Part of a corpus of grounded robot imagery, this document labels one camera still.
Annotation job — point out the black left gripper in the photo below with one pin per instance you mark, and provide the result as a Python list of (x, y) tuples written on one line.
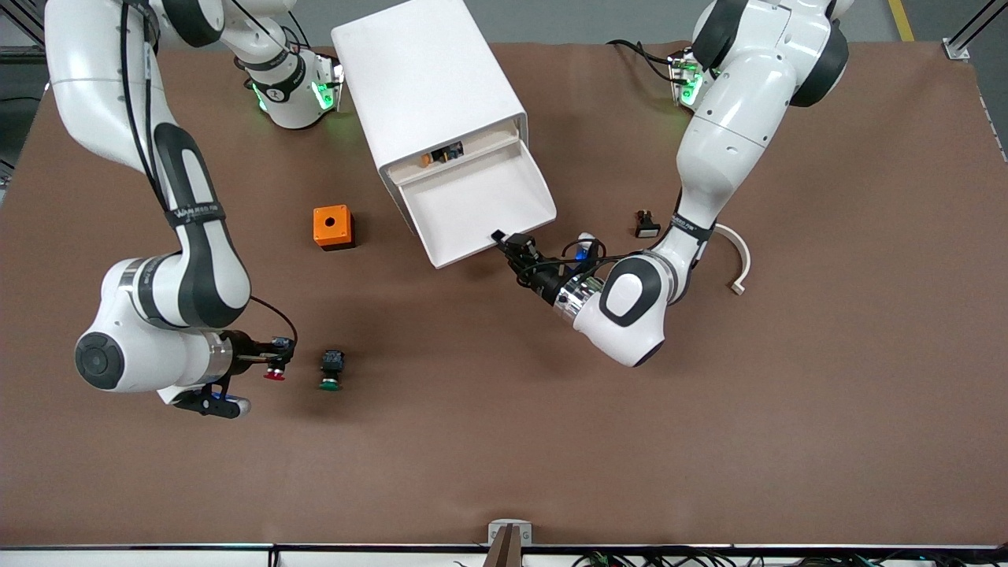
[(542, 281)]

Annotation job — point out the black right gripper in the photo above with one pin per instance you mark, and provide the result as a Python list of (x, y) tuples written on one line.
[(245, 350)]

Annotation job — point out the red push button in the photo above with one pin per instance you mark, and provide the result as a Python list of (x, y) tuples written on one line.
[(276, 375)]

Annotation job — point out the white plastic drawer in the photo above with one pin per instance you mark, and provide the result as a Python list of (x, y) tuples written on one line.
[(472, 205)]

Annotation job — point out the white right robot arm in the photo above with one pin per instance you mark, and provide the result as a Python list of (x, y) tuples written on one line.
[(197, 260)]

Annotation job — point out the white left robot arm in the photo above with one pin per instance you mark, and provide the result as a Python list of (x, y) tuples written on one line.
[(732, 118)]

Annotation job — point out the green push button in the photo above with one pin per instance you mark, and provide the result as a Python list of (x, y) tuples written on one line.
[(331, 370)]

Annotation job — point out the white drawer with cutout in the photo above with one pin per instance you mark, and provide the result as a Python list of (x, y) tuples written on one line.
[(409, 164)]

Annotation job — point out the black white square push button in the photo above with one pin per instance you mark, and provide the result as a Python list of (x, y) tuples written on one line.
[(646, 227)]

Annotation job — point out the white drawer cabinet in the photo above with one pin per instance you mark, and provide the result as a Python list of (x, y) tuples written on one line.
[(417, 71)]

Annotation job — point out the orange and blue small component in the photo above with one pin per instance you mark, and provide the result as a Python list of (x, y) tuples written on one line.
[(442, 153)]

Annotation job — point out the brown table mat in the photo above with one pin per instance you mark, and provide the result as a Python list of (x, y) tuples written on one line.
[(504, 433)]

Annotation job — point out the orange button enclosure box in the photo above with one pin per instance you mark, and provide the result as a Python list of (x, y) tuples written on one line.
[(332, 224)]

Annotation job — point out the white curved bracket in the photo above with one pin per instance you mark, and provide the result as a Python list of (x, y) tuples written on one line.
[(743, 256)]

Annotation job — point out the white table edge rail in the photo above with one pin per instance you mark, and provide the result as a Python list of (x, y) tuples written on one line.
[(157, 557)]

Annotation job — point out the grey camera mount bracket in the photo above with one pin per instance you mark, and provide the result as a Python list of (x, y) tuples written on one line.
[(509, 535)]

